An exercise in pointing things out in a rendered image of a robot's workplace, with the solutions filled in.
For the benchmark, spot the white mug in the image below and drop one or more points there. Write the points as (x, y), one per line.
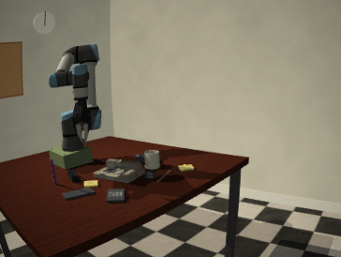
(152, 160)

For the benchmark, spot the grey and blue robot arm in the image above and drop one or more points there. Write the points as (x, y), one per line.
(86, 56)

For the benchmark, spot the grey telephone handset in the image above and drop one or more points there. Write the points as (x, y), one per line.
(128, 164)

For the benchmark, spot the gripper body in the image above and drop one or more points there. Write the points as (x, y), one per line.
(86, 113)

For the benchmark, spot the yellow sticky note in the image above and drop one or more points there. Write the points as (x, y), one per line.
(186, 168)
(90, 184)

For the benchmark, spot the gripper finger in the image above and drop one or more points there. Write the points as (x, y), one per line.
(86, 128)
(78, 128)

